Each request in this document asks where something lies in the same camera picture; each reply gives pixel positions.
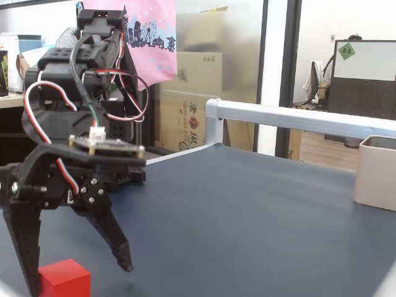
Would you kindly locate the grey office partition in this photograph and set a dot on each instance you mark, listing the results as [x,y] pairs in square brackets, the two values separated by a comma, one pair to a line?
[362,92]

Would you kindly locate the open cardboard box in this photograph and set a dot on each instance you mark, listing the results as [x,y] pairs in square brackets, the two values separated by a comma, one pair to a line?
[204,31]

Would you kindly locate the red cube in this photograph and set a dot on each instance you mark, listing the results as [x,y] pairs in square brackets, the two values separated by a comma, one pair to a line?
[63,280]

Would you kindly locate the aluminium table rail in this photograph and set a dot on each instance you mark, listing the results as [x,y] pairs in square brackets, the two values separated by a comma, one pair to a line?
[176,154]
[386,284]
[278,116]

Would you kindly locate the dark box with yellow print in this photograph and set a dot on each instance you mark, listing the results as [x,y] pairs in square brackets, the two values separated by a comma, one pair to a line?
[3,74]

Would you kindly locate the pink printed cloth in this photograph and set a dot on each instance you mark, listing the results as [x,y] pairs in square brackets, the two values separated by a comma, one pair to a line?
[154,18]

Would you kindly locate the black door frame post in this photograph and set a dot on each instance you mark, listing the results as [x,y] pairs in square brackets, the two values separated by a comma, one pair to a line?
[289,77]

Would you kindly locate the blue box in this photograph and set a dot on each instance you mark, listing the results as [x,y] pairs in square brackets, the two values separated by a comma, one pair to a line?
[29,43]

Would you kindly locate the cardboard box with red print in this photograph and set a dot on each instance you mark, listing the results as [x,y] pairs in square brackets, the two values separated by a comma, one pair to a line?
[182,123]

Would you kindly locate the green square sticker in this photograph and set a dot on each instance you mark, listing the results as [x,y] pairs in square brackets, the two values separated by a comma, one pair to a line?
[346,51]

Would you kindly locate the gripper camera circuit board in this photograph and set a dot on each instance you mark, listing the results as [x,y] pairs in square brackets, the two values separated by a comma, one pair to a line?
[106,146]

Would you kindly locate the person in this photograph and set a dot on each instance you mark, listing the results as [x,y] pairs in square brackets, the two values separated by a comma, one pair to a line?
[355,37]

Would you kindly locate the grey felt bag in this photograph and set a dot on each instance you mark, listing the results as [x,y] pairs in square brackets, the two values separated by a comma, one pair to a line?
[66,35]

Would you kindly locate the office chair with white garment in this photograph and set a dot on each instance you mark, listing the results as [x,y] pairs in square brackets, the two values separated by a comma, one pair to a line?
[314,83]

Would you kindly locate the wall switch plate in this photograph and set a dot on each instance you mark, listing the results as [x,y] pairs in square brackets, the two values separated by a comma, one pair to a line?
[333,37]

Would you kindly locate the beige rectangular metal container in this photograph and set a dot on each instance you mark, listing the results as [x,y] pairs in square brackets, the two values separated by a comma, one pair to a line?
[376,176]

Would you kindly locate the plain cardboard box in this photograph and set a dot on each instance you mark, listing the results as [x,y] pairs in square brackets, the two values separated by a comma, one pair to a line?
[198,71]

